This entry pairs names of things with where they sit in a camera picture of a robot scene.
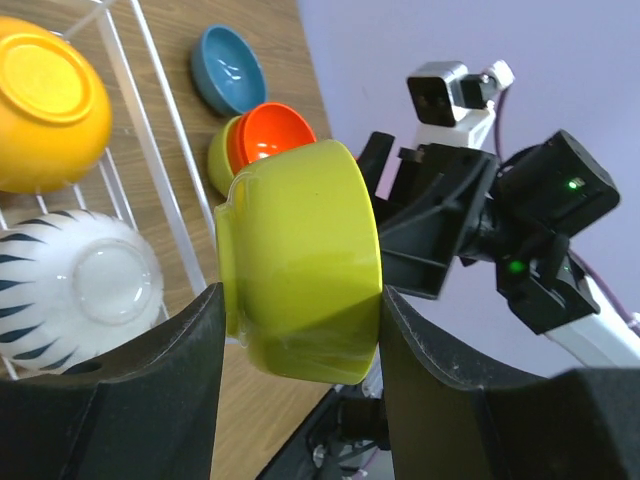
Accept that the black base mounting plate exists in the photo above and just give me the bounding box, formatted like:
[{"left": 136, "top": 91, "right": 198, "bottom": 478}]
[{"left": 258, "top": 385, "right": 391, "bottom": 479}]

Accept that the red orange bowl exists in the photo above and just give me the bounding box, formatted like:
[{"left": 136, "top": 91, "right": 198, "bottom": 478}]
[
  {"left": 239, "top": 102, "right": 316, "bottom": 169},
  {"left": 227, "top": 116, "right": 244, "bottom": 175}
]

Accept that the white black striped bowl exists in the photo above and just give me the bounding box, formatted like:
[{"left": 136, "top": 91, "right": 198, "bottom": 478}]
[{"left": 1, "top": 210, "right": 164, "bottom": 373}]

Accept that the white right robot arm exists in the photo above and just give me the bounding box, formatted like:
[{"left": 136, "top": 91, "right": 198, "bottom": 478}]
[{"left": 372, "top": 130, "right": 639, "bottom": 368}]

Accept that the yellow orange bowl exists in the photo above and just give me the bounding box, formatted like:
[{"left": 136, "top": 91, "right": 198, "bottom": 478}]
[{"left": 1, "top": 16, "right": 113, "bottom": 194}]

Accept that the lime green bowl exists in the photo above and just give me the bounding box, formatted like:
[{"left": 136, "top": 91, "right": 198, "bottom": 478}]
[{"left": 207, "top": 116, "right": 240, "bottom": 198}]

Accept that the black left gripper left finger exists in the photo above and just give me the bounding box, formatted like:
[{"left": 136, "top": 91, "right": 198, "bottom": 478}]
[{"left": 1, "top": 283, "right": 225, "bottom": 479}]

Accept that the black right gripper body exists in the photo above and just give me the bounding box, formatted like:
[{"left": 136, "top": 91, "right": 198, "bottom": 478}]
[{"left": 372, "top": 130, "right": 620, "bottom": 334}]

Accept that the blue bowl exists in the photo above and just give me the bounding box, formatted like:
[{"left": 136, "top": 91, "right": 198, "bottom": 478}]
[{"left": 190, "top": 24, "right": 268, "bottom": 116}]

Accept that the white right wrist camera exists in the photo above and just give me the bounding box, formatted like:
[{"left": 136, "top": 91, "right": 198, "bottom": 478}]
[{"left": 406, "top": 60, "right": 515, "bottom": 149}]

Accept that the white wire dish rack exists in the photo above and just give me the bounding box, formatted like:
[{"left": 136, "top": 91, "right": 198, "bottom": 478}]
[{"left": 1, "top": 1, "right": 217, "bottom": 320}]

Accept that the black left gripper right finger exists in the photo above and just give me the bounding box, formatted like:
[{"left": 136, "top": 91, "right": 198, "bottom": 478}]
[{"left": 380, "top": 287, "right": 639, "bottom": 479}]

